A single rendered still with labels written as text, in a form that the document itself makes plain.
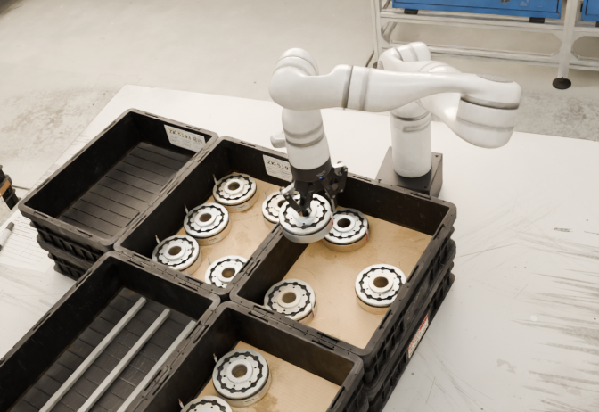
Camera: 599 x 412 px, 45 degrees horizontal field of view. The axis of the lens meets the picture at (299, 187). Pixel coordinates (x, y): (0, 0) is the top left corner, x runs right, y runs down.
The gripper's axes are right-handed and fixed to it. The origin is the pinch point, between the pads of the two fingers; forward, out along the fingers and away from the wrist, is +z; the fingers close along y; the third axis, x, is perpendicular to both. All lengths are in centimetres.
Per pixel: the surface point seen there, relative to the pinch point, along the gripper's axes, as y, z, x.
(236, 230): -13.5, 16.4, 19.7
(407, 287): 6.3, 6.5, -20.9
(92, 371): -52, 15, 1
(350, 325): -4.1, 16.0, -16.2
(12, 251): -64, 28, 58
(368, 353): -6.8, 5.6, -29.4
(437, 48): 120, 92, 141
